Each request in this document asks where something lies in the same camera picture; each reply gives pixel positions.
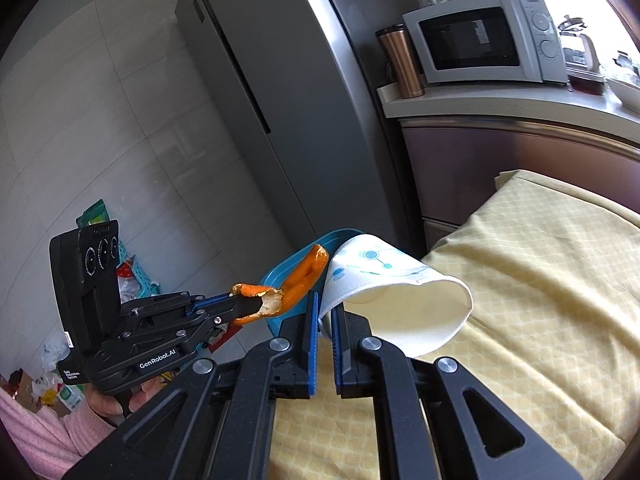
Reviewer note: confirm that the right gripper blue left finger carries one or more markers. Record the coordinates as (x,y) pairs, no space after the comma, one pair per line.
(296,375)

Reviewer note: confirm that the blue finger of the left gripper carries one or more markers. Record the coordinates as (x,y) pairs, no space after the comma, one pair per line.
(224,301)
(241,313)

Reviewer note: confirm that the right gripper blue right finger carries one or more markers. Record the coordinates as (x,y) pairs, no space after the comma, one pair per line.
(352,376)

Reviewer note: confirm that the orange peel piece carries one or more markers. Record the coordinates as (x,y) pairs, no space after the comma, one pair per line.
(279,300)

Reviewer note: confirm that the white blue-dotted paper cup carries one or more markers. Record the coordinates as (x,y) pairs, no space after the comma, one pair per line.
(406,302)

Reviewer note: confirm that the pink sleeve forearm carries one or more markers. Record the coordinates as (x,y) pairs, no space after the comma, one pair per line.
(51,444)

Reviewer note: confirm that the blue plastic trash bin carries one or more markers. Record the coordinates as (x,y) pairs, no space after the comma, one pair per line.
(299,268)

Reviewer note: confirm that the kitchen counter with cabinets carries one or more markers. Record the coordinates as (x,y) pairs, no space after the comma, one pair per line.
(459,138)

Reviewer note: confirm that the person's left hand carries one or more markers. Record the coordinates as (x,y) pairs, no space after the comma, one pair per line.
(120,399)

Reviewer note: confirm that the teal plastic basket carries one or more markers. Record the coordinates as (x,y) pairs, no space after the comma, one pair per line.
(133,282)

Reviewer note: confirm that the yellow patterned tablecloth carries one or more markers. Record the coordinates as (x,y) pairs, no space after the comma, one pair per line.
(554,331)

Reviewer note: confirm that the silver refrigerator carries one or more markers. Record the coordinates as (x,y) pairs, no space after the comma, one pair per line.
(296,83)

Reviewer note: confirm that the copper thermos tumbler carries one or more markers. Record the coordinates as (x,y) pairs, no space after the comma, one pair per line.
(395,42)

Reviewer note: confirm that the white microwave oven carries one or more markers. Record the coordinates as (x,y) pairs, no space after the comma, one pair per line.
(487,40)

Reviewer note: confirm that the red dish on counter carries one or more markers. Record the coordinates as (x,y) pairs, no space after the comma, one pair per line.
(587,82)

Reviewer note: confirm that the glass electric kettle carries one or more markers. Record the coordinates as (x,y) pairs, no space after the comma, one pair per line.
(580,55)

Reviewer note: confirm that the white ceramic bowl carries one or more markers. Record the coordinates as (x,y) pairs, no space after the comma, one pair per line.
(628,92)

